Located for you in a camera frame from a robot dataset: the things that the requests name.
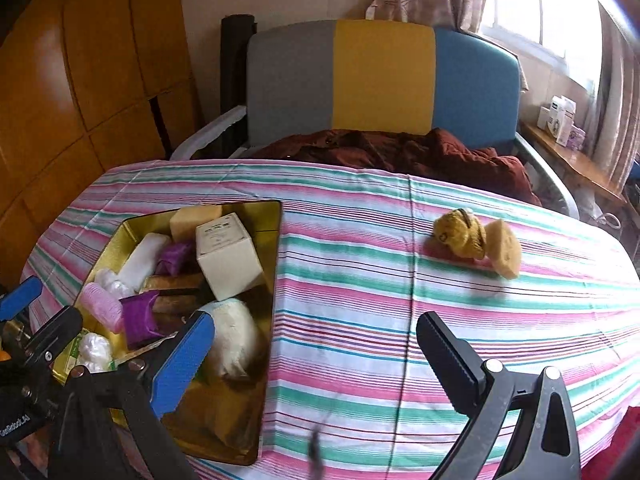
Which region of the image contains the plastic-wrapped white bundle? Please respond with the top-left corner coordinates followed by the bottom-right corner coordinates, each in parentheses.
top-left (94, 267), bottom-right (133, 297)
top-left (79, 332), bottom-right (115, 373)

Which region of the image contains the white wrapped sofa armrest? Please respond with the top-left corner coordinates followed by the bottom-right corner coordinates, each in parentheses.
top-left (170, 105), bottom-right (248, 161)

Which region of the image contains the grey metal sofa armrest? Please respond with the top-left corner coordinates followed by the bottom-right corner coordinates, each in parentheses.
top-left (512, 132), bottom-right (581, 221)

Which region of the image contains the cream cardboard box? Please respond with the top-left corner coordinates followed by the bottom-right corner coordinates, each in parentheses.
top-left (195, 212), bottom-right (264, 302)

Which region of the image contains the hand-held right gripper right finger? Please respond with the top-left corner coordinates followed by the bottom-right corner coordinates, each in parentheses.
top-left (416, 311), bottom-right (583, 480)

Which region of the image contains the yellow plush toy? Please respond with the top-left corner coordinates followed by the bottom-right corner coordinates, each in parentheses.
top-left (432, 209), bottom-right (487, 261)

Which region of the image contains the brown bar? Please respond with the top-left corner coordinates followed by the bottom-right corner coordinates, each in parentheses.
top-left (150, 295), bottom-right (201, 317)
top-left (140, 272), bottom-right (206, 291)

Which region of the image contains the white towel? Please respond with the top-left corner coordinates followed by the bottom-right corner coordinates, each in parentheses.
top-left (117, 232), bottom-right (171, 291)

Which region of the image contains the yellow sponge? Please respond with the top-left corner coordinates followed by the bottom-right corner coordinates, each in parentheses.
top-left (169, 205), bottom-right (223, 242)
top-left (487, 220), bottom-right (522, 279)

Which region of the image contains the wooden side shelf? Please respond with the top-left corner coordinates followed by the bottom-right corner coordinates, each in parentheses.
top-left (520, 120), bottom-right (628, 206)

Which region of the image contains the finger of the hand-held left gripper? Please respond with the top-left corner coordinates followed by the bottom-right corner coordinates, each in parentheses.
top-left (10, 306), bottom-right (83, 367)
top-left (0, 275), bottom-right (44, 322)

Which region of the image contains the grey yellow blue sofa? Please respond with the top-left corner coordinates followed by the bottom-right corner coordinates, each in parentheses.
top-left (245, 20), bottom-right (523, 148)

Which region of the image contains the pink hair roller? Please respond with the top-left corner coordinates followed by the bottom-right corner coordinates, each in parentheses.
top-left (80, 281), bottom-right (125, 333)

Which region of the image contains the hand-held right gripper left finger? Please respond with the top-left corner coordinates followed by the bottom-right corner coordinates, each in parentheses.
top-left (52, 310), bottom-right (216, 480)

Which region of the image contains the striped tablecloth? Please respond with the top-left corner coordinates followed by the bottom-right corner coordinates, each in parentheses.
top-left (20, 159), bottom-right (640, 480)

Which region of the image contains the window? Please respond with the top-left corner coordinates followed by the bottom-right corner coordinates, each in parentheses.
top-left (480, 0), bottom-right (606, 91)

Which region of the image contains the black rolled mat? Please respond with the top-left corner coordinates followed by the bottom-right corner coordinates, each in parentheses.
top-left (220, 14), bottom-right (258, 153)

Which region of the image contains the white printed carton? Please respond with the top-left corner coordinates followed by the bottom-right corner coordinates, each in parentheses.
top-left (550, 95), bottom-right (577, 143)

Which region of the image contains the green-labelled soap bar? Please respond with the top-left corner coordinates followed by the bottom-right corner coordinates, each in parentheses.
top-left (62, 330), bottom-right (91, 376)

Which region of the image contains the dark red cloth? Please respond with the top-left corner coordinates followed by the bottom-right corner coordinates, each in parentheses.
top-left (247, 127), bottom-right (543, 206)

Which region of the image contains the wooden wardrobe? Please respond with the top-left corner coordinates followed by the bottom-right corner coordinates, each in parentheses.
top-left (0, 0), bottom-right (203, 286)

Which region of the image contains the dark dangling cord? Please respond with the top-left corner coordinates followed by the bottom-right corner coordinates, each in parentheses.
top-left (306, 425), bottom-right (325, 478)

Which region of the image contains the gold metal tin box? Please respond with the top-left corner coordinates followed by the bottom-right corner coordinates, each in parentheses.
top-left (50, 200), bottom-right (284, 467)

